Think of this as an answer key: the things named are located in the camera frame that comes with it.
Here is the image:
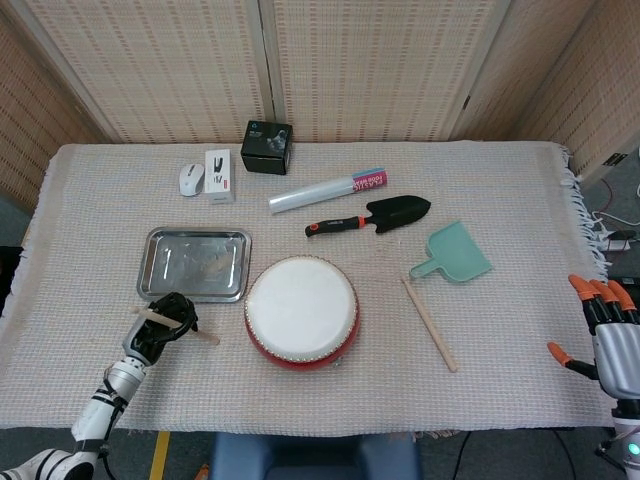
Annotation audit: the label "plastic food wrap roll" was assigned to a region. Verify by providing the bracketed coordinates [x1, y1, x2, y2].
[267, 167, 391, 216]

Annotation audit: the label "white power strip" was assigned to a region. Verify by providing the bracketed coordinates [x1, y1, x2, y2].
[597, 230, 636, 254]

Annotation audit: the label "black garden trowel orange collar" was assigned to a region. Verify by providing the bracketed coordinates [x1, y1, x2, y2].
[304, 194, 433, 240]

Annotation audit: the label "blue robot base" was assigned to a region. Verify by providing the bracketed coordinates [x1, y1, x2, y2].
[208, 430, 423, 480]

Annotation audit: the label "woven beige tablecloth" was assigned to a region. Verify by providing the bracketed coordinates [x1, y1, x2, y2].
[0, 140, 622, 433]

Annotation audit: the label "bamboo folding screen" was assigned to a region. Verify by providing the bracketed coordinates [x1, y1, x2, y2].
[0, 0, 640, 211]

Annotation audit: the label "red drum with white skin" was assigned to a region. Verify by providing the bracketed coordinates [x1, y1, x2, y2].
[243, 254, 362, 372]

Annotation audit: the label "white computer mouse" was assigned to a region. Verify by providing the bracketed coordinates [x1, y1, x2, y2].
[178, 162, 206, 198]

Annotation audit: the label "teal plastic dustpan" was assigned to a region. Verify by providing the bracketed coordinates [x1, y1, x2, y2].
[408, 219, 494, 285]

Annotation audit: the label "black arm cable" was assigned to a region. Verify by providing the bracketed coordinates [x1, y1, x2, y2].
[101, 367, 127, 480]

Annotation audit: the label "silver right hand orange fingertips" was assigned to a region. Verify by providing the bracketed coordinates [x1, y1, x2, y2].
[546, 273, 640, 400]

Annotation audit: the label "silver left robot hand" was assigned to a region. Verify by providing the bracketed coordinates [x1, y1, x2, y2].
[122, 292, 200, 369]

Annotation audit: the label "white cardboard box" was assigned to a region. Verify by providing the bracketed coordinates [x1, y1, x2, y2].
[203, 147, 237, 206]

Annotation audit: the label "stainless steel tray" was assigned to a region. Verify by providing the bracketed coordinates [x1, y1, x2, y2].
[135, 225, 254, 305]

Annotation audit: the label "wooden drumstick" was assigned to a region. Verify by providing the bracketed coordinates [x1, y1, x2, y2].
[400, 276, 460, 374]
[130, 305, 221, 347]

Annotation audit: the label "black cardboard box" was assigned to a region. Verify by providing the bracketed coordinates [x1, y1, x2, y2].
[239, 119, 295, 177]

